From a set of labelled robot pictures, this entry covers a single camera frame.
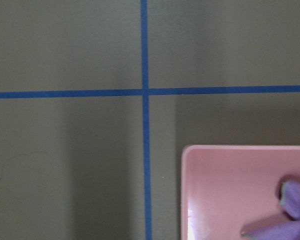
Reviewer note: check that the purple cloth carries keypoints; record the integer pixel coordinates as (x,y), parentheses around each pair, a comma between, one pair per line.
(290,201)

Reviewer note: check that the pink plastic bin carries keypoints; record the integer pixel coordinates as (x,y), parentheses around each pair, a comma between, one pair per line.
(227,190)

